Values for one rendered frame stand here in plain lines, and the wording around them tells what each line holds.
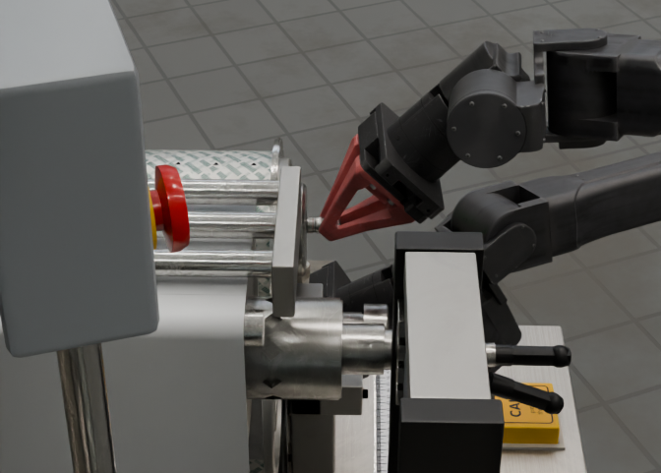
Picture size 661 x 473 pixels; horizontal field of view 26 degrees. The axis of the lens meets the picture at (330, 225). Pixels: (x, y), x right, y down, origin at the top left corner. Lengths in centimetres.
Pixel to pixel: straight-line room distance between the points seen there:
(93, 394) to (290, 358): 36
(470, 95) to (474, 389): 35
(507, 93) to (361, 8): 330
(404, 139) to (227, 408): 38
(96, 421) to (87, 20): 16
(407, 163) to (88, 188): 69
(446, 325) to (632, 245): 261
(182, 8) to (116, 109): 392
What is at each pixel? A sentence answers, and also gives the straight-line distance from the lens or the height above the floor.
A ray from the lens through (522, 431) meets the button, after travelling 146.
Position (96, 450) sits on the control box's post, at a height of 154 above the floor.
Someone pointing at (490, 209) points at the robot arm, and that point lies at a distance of 124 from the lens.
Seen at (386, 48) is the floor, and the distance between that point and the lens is 410.
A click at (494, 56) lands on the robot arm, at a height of 140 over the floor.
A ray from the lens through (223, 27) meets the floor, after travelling 423.
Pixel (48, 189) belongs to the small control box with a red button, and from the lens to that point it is 44.
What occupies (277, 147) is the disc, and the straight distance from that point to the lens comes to 111.
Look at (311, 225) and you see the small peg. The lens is 116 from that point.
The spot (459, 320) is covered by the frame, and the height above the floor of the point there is 144.
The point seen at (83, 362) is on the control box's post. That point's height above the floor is 158.
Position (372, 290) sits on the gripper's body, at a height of 115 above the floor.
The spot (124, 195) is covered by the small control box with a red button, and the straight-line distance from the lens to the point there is 44.
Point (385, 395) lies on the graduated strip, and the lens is 152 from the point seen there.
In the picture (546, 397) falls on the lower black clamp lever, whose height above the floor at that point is 133.
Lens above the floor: 191
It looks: 35 degrees down
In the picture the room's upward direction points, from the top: straight up
